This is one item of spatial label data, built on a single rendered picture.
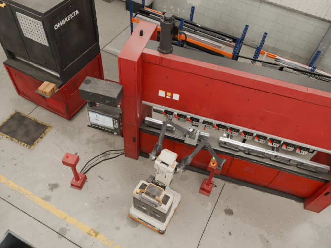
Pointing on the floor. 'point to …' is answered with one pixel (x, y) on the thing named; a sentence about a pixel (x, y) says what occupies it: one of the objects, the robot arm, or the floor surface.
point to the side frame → (312, 205)
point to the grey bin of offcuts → (14, 241)
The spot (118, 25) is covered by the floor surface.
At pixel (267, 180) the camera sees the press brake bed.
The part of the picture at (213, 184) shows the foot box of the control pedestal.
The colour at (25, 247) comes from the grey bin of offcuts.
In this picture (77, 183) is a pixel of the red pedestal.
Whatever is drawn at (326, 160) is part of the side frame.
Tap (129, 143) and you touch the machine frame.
